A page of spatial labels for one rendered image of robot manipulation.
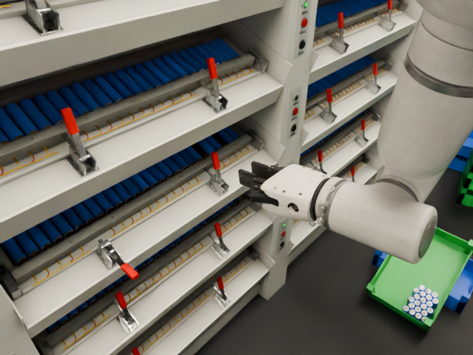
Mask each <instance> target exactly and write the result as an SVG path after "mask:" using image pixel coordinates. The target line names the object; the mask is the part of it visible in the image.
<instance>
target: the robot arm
mask: <svg viewBox="0 0 473 355"><path fill-rule="evenodd" d="M416 2H417V3H418V4H419V5H420V6H421V7H422V8H423V12H422V14H421V17H420V20H419V22H418V24H417V28H416V30H415V33H414V35H413V38H412V41H411V43H410V46H409V49H408V52H407V54H406V56H405V60H404V62H403V65H402V67H401V71H400V73H399V76H398V79H397V81H396V84H395V87H394V89H393V92H392V95H391V98H390V100H389V104H388V106H387V109H386V112H385V114H384V118H383V121H382V123H381V126H380V129H379V134H378V138H377V151H378V154H379V158H380V160H381V162H382V163H383V165H384V166H385V167H384V169H383V171H382V173H381V175H380V176H379V177H378V178H377V180H376V181H375V182H374V184H372V185H361V184H358V183H355V182H351V181H349V180H345V179H342V178H339V177H329V176H328V175H325V174H323V173H320V172H318V171H316V170H313V169H311V168H307V167H305V166H300V165H296V164H292V165H289V166H287V167H285V166H283V167H277V166H270V167H269V166H268V165H265V164H262V163H259V162H256V161H252V162H251V170H252V173H251V172H248V171H247V170H243V169H239V170H238V173H239V183H240V184H241V185H244V186H246V187H249V188H251V189H253V190H252V192H251V194H250V198H251V202H258V203H263V204H262V207H263V208H264V209H266V210H268V211H271V212H273V213H277V214H279V215H281V216H285V217H288V218H293V219H296V220H302V221H306V222H311V221H316V223H317V224H318V225H319V226H321V227H323V228H326V229H328V230H331V231H333V232H336V233H338V234H340V235H343V236H345V237H348V238H350V239H353V240H355V241H357V242H360V243H362V244H365V245H367V246H369V247H372V248H374V249H377V250H380V251H382V252H384V253H386V254H389V255H392V256H394V257H396V258H398V259H401V260H404V261H406V262H408V263H411V264H415V263H418V262H419V261H420V260H421V259H422V258H423V257H424V255H425V254H426V252H427V250H428V248H429V246H430V244H431V241H432V240H433V237H434V233H435V230H436V224H437V212H436V209H435V208H434V207H433V206H430V205H426V204H423V203H424V201H425V200H426V198H427V197H428V196H429V194H430V193H431V191H432V190H433V188H434V187H435V185H436V183H437V182H438V181H439V180H440V178H441V176H442V175H443V174H444V172H445V171H446V169H447V167H448V166H449V165H450V163H451V162H452V160H453V159H454V158H455V156H456V155H457V153H458V152H459V150H460V149H461V147H462V145H463V144H464V143H465V141H466V140H467V138H468V137H469V135H470V134H471V132H472V131H473V0H416ZM259 184H261V187H260V185H259Z"/></svg>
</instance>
